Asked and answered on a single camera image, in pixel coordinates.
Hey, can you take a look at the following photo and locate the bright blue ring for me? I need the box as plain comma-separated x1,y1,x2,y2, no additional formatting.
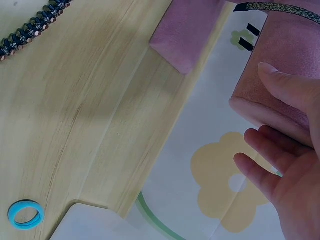
7,199,45,231

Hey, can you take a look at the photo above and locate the black glittery band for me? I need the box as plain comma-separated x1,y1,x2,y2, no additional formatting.
233,2,320,25

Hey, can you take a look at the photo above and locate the white board with rounded corner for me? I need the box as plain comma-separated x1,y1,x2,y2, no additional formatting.
49,202,128,240

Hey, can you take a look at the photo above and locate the pink purple velvety cloth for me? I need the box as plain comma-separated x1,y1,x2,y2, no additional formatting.
149,0,320,149

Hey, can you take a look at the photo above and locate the short black strip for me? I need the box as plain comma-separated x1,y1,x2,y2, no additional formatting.
238,37,255,53
246,22,261,37

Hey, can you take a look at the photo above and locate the person's right hand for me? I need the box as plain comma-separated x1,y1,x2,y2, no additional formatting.
233,62,320,240

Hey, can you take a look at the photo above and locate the black beaded band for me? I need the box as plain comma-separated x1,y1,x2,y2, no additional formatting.
0,0,73,62

